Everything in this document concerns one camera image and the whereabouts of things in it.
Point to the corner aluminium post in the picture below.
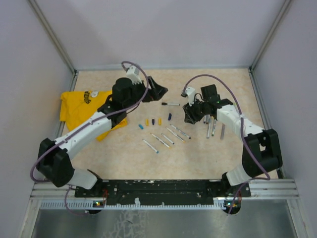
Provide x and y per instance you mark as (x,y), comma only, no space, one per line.
(51,35)
(271,33)

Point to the dark green capped marker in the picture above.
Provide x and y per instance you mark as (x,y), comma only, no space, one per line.
(213,128)

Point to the yellow t-shirt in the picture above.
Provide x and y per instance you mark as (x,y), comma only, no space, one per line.
(79,106)

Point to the yellow capped clear pen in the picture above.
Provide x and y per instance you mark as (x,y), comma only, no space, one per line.
(175,134)

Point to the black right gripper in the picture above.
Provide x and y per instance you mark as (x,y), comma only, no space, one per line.
(190,115)

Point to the dark blue capped marker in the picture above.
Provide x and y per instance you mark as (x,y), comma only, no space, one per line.
(182,132)

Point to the left corner aluminium post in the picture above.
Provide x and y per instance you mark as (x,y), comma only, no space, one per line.
(51,35)

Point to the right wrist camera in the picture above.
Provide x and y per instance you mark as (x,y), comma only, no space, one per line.
(189,93)

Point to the blue eraser-cap white marker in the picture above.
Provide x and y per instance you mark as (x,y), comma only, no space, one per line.
(167,138)

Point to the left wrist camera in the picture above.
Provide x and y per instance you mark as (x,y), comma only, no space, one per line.
(133,74)

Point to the purple grey marker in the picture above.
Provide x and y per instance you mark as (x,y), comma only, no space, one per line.
(222,132)

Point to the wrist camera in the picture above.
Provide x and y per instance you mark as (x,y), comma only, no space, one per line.
(133,74)
(189,93)

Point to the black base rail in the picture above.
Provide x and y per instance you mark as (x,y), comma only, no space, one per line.
(158,192)

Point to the right corner aluminium post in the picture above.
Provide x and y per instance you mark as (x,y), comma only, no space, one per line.
(271,33)

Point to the black eraser-cap white marker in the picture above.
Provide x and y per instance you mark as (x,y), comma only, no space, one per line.
(169,104)

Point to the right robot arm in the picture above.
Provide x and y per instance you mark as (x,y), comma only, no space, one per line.
(261,148)

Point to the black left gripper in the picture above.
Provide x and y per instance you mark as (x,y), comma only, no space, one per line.
(156,93)

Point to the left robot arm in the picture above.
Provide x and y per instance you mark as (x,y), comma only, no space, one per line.
(54,158)

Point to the orange capped white marker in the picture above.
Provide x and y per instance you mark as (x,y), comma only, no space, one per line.
(209,128)

